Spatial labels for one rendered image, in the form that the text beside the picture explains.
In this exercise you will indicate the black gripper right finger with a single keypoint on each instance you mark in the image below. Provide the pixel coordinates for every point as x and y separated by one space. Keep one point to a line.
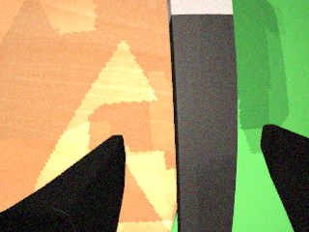
287 158

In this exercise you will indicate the green flat mat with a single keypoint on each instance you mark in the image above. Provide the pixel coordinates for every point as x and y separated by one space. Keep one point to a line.
272 43

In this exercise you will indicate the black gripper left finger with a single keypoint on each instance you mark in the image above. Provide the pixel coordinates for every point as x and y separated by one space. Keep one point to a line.
86 197

